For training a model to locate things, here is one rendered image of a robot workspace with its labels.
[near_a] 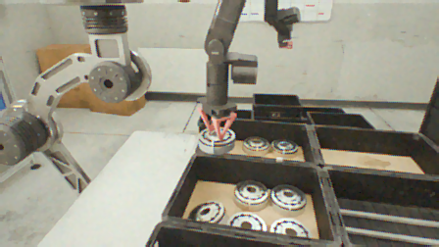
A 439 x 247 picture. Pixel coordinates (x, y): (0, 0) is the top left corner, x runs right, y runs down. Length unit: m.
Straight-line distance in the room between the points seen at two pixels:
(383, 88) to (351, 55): 0.66
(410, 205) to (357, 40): 3.12
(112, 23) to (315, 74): 3.27
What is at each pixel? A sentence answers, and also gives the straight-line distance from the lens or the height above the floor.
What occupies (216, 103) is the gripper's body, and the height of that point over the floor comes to 1.15.
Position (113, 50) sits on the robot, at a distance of 0.97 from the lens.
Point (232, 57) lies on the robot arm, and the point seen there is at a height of 1.27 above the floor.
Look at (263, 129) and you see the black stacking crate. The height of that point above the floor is 0.89.
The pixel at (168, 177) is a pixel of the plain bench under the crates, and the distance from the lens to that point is 1.18.
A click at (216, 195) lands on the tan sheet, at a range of 0.87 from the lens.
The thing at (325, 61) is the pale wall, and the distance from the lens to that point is 3.89.
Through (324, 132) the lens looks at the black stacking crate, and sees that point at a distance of 1.15.
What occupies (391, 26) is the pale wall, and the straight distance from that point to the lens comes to 4.08.
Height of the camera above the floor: 1.39
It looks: 25 degrees down
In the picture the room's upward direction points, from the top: straight up
